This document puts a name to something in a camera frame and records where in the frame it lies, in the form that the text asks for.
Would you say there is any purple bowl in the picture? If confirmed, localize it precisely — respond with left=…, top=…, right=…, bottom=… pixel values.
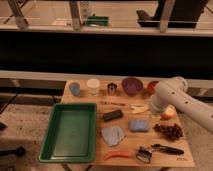
left=122, top=77, right=143, bottom=96

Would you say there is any black rectangular block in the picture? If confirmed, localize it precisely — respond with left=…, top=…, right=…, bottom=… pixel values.
left=103, top=110, right=123, bottom=122

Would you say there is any thin wooden stick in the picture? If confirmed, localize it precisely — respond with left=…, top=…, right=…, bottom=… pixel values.
left=100, top=101, right=125, bottom=106

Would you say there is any white plastic cup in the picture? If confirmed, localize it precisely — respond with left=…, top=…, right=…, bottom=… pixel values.
left=86, top=78, right=100, bottom=96

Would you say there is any blue plastic cup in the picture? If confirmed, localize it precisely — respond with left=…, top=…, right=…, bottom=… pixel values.
left=69, top=82, right=80, bottom=96

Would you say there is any blue sponge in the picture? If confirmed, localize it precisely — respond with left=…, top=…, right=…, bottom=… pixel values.
left=129, top=120, right=149, bottom=132

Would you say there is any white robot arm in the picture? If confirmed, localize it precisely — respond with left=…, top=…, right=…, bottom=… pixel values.
left=149, top=77, right=213, bottom=134

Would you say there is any blue folded cloth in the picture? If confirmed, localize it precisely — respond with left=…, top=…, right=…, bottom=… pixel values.
left=101, top=126, right=125, bottom=147

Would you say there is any orange carrot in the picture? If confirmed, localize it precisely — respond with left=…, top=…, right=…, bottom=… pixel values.
left=103, top=150, right=133, bottom=160

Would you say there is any small metal cup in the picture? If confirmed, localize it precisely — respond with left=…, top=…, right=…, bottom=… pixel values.
left=107, top=82, right=117, bottom=95

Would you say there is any black object on floor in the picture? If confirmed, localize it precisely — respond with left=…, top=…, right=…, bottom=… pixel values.
left=0, top=147, right=26, bottom=157

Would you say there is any small metal grater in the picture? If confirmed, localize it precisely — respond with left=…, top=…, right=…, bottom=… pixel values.
left=136, top=147, right=152, bottom=164

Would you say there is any black handled peeler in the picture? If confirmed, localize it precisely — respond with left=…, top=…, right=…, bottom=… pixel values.
left=151, top=144, right=184, bottom=155

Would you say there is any green box on shelf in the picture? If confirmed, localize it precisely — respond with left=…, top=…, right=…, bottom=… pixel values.
left=86, top=16, right=109, bottom=26

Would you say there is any bunch of red grapes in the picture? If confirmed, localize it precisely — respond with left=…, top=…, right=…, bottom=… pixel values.
left=153, top=124, right=183, bottom=141

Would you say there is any green plastic tray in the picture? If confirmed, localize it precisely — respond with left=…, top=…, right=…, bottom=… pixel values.
left=39, top=103, right=97, bottom=163

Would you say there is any orange bowl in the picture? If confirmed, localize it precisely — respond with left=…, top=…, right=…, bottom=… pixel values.
left=147, top=81, right=157, bottom=95

